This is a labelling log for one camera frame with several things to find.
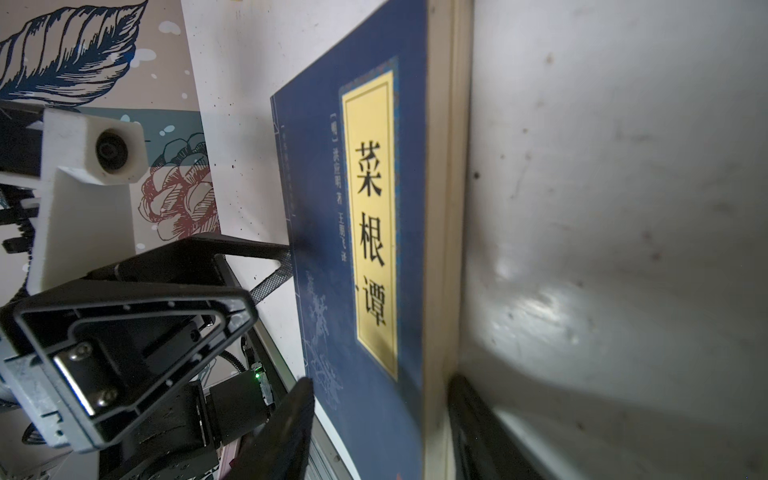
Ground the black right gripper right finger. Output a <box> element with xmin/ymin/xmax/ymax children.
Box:
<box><xmin>447</xmin><ymin>374</ymin><xmax>543</xmax><ymax>480</ymax></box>

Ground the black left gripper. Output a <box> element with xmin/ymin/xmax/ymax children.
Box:
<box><xmin>1</xmin><ymin>233</ymin><xmax>293</xmax><ymax>452</ymax></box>

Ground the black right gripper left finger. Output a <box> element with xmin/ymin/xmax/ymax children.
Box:
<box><xmin>225</xmin><ymin>377</ymin><xmax>315</xmax><ymax>480</ymax></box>

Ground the navy book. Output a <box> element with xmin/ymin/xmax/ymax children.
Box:
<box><xmin>271</xmin><ymin>1</ymin><xmax>473</xmax><ymax>479</ymax></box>

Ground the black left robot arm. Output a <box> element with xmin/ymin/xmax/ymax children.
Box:
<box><xmin>1</xmin><ymin>101</ymin><xmax>291</xmax><ymax>479</ymax></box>

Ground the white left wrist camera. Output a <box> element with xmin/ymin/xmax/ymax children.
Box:
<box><xmin>27</xmin><ymin>109</ymin><xmax>149</xmax><ymax>295</ymax></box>

